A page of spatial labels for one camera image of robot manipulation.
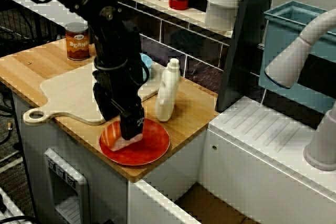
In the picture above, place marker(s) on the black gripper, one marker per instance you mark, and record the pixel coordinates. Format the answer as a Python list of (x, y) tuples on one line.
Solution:
[(118, 85)]

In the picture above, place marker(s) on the salmon nigiri sushi toy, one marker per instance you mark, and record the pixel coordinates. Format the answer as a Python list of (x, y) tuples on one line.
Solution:
[(113, 134)]

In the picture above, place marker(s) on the red round plate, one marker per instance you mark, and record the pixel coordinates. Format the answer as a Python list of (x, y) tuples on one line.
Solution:
[(152, 150)]

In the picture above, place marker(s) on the white plastic detergent bottle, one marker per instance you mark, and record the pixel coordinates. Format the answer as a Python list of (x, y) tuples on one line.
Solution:
[(168, 90)]

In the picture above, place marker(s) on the light blue bowl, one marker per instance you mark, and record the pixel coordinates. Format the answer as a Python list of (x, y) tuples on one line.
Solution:
[(147, 62)]

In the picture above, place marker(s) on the white toy kitchen cabinet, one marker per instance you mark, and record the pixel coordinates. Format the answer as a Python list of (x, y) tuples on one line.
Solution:
[(110, 190)]

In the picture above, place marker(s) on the orange beans can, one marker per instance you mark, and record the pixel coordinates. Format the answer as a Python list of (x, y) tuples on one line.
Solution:
[(76, 48)]

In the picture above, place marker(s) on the small tan floor plug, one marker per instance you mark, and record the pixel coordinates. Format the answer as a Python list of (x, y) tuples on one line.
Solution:
[(10, 125)]

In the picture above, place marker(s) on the white tiled shelf ledge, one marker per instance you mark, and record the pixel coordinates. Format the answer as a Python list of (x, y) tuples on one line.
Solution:
[(194, 15)]

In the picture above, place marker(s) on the dark grey upright panel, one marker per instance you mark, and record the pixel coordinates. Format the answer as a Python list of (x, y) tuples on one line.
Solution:
[(241, 51)]

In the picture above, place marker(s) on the white lidded container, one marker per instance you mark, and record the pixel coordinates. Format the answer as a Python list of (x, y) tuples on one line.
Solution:
[(221, 11)]

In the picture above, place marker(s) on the white toy sink unit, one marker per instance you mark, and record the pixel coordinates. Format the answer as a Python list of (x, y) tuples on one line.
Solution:
[(262, 161)]

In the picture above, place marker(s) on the grey toy faucet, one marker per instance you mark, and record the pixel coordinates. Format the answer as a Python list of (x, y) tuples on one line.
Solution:
[(288, 56)]

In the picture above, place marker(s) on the teal plastic bin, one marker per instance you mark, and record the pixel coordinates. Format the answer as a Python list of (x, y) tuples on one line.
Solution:
[(283, 24)]

